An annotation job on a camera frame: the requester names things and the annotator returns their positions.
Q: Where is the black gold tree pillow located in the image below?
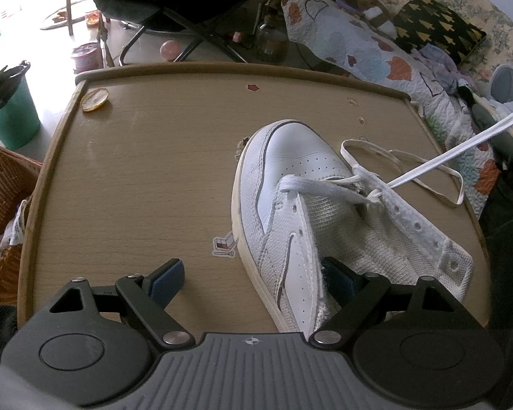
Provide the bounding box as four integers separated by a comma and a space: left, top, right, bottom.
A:
395, 0, 487, 66

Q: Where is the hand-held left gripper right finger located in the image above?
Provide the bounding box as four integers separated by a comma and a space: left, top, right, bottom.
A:
310, 257, 475, 349

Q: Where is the wicker basket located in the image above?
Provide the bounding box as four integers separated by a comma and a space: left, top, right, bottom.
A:
0, 146, 43, 306

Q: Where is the green trash bin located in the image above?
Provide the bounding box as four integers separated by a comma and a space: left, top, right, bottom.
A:
0, 78, 41, 151

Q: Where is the floral sofa cover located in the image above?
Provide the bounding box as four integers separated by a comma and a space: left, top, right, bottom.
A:
359, 0, 513, 90

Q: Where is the patchwork quilt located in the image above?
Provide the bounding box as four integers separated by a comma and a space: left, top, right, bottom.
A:
280, 0, 503, 218

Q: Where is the white sneaker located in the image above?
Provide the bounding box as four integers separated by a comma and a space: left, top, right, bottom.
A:
231, 119, 475, 334

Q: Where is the white shoelace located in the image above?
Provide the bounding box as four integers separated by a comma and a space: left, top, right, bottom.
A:
279, 101, 513, 207

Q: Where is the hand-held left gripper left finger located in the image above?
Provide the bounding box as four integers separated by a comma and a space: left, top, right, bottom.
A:
38, 257, 195, 346

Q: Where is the brown glass jar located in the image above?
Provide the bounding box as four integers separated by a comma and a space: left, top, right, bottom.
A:
256, 23, 289, 63

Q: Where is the wooden stool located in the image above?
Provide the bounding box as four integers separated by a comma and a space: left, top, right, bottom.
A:
40, 0, 99, 37

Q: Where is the black trash bag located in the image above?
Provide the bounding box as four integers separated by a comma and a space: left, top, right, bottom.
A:
0, 60, 31, 117

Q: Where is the round tan disc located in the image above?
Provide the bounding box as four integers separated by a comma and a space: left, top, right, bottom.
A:
80, 87, 109, 113

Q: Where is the grey slipper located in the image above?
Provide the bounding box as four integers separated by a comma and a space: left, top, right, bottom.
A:
488, 64, 513, 103

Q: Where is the pink lidded container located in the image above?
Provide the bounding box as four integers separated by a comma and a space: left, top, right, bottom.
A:
70, 44, 101, 73

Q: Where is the turned wooden post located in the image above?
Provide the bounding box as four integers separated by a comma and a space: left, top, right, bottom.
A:
97, 17, 115, 68

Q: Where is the crumpled paper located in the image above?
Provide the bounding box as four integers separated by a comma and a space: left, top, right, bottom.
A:
0, 199, 30, 265

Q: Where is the pale lilac cloth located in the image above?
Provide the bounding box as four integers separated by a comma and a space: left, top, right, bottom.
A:
419, 45, 471, 92

